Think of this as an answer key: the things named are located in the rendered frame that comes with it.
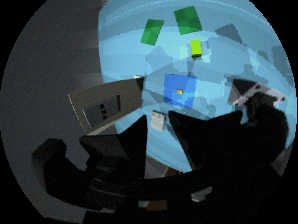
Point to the blue flat square patch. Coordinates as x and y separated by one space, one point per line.
186 83

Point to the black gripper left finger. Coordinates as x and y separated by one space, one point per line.
130 145

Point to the grey panel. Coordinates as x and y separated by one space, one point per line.
102 105

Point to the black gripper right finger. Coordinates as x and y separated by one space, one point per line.
197 136

